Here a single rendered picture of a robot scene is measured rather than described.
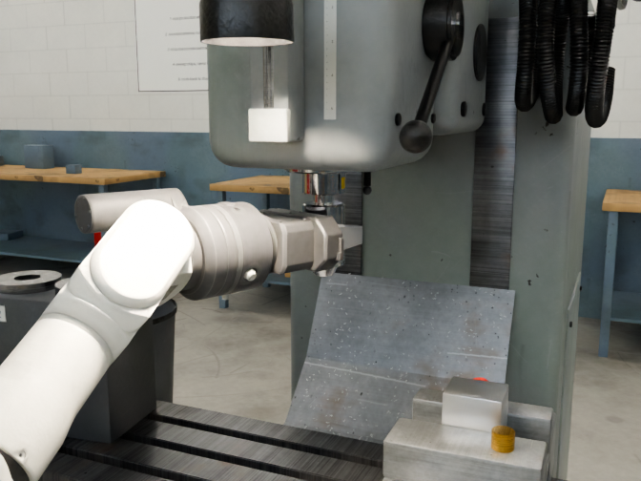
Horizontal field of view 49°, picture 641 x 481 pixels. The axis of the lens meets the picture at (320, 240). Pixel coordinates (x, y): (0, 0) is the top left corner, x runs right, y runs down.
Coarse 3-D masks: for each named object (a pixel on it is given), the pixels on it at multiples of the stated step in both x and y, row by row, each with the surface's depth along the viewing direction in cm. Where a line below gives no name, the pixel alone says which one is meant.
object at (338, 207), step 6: (306, 204) 76; (312, 204) 75; (318, 204) 75; (324, 204) 75; (330, 204) 75; (336, 204) 75; (342, 204) 76; (306, 210) 75; (312, 210) 75; (318, 210) 75; (324, 210) 74; (330, 210) 75; (336, 210) 75; (342, 210) 76
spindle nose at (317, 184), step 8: (304, 176) 75; (312, 176) 74; (320, 176) 74; (328, 176) 74; (336, 176) 74; (344, 176) 75; (304, 184) 75; (312, 184) 74; (320, 184) 74; (328, 184) 74; (336, 184) 74; (304, 192) 75; (312, 192) 74; (320, 192) 74; (328, 192) 74; (336, 192) 74; (344, 192) 76
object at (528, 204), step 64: (512, 0) 100; (512, 64) 101; (512, 128) 103; (576, 128) 103; (384, 192) 113; (448, 192) 108; (512, 192) 104; (576, 192) 114; (384, 256) 114; (448, 256) 110; (512, 256) 106; (576, 256) 128; (512, 320) 108; (576, 320) 137; (512, 384) 109
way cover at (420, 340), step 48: (336, 288) 117; (384, 288) 114; (432, 288) 111; (336, 336) 115; (384, 336) 112; (432, 336) 109; (480, 336) 106; (336, 384) 111; (384, 384) 109; (432, 384) 106; (336, 432) 106; (384, 432) 104
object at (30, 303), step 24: (0, 288) 94; (24, 288) 94; (48, 288) 96; (0, 312) 93; (24, 312) 92; (0, 336) 93; (24, 336) 92; (144, 336) 98; (0, 360) 94; (120, 360) 92; (144, 360) 98; (120, 384) 93; (144, 384) 99; (96, 408) 91; (120, 408) 93; (144, 408) 99; (72, 432) 93; (96, 432) 92; (120, 432) 93
